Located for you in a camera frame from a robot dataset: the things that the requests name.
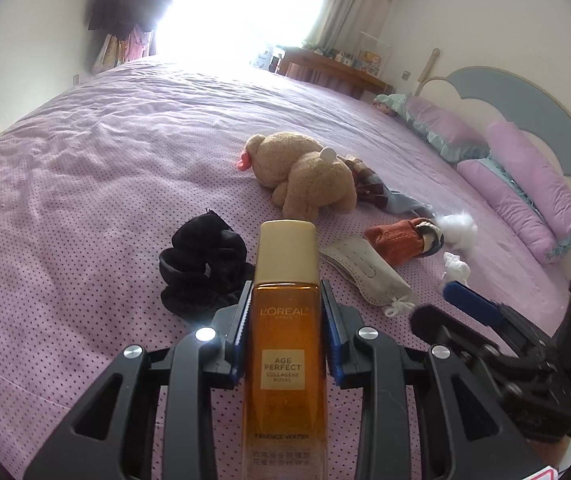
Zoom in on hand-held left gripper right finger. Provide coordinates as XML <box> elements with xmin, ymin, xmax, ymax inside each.
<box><xmin>319</xmin><ymin>280</ymin><xmax>531</xmax><ymax>480</ymax></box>

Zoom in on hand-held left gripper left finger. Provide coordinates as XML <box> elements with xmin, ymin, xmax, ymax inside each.
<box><xmin>23</xmin><ymin>280</ymin><xmax>256</xmax><ymax>480</ymax></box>

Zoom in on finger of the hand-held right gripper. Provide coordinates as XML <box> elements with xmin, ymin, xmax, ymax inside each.
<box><xmin>410</xmin><ymin>305</ymin><xmax>556</xmax><ymax>386</ymax></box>
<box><xmin>443</xmin><ymin>280</ymin><xmax>556</xmax><ymax>361</ymax></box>

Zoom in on white small figurine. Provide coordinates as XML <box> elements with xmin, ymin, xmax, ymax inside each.
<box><xmin>440</xmin><ymin>252</ymin><xmax>471</xmax><ymax>283</ymax></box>

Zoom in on amber bottle with gold cap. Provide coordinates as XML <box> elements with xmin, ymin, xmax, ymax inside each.
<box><xmin>243</xmin><ymin>220</ymin><xmax>327</xmax><ymax>480</ymax></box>

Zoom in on white cotton ball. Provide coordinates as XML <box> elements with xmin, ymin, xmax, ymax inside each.
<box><xmin>435</xmin><ymin>214</ymin><xmax>479</xmax><ymax>251</ymax></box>

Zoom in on grey face mask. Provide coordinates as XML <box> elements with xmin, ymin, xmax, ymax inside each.
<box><xmin>319</xmin><ymin>234</ymin><xmax>413</xmax><ymax>317</ymax></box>

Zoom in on black scrunchie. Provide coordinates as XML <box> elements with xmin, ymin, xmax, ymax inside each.
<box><xmin>158</xmin><ymin>210</ymin><xmax>256</xmax><ymax>313</ymax></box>

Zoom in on small doll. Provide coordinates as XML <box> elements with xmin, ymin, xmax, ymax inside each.
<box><xmin>364</xmin><ymin>217</ymin><xmax>446</xmax><ymax>266</ymax></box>

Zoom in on brown teddy bear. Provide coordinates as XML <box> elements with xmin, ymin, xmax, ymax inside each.
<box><xmin>238</xmin><ymin>131</ymin><xmax>359</xmax><ymax>221</ymax></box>

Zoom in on purple pillow with teal ruffle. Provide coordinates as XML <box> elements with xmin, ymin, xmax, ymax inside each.
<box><xmin>403</xmin><ymin>96</ymin><xmax>489</xmax><ymax>161</ymax></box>
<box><xmin>458</xmin><ymin>159</ymin><xmax>571</xmax><ymax>265</ymax></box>
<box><xmin>485</xmin><ymin>121</ymin><xmax>571</xmax><ymax>241</ymax></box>

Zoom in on bed with purple dotted sheet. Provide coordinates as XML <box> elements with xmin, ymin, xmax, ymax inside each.
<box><xmin>0</xmin><ymin>55</ymin><xmax>571</xmax><ymax>480</ymax></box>

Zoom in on doll with teal hat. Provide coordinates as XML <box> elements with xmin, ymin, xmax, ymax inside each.
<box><xmin>373</xmin><ymin>92</ymin><xmax>409</xmax><ymax>117</ymax></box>

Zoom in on blue and cream headboard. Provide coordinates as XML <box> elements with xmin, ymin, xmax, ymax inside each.
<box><xmin>410</xmin><ymin>47</ymin><xmax>571</xmax><ymax>241</ymax></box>

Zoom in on wooden desk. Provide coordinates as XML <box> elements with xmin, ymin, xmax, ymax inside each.
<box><xmin>280</xmin><ymin>47</ymin><xmax>389</xmax><ymax>98</ymax></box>

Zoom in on hanging colourful clothes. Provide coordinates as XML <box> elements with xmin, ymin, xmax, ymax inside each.
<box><xmin>93</xmin><ymin>27</ymin><xmax>159</xmax><ymax>73</ymax></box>

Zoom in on light patterned curtain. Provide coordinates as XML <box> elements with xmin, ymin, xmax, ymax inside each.
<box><xmin>310</xmin><ymin>0</ymin><xmax>401</xmax><ymax>53</ymax></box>

